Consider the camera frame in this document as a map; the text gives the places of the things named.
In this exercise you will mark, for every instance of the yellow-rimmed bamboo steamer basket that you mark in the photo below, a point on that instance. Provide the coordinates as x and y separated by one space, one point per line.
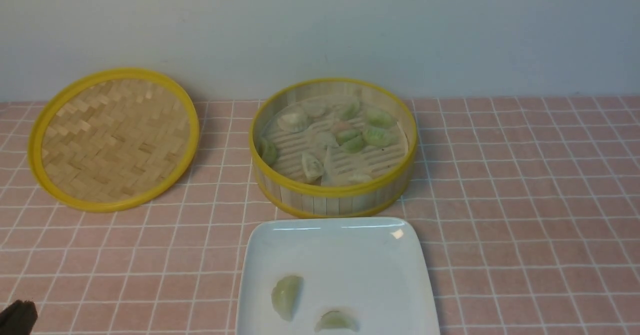
277 154

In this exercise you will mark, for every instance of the yellow-rimmed bamboo steamer lid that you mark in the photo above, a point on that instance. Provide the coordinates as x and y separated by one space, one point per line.
114 140

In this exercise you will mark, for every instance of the pale green steamed dumpling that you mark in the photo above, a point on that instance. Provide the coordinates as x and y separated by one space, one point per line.
336 319

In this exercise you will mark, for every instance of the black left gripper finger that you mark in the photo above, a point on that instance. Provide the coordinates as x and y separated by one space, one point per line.
18 318

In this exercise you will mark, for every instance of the white square plate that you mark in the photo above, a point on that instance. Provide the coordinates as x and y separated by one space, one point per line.
371 268

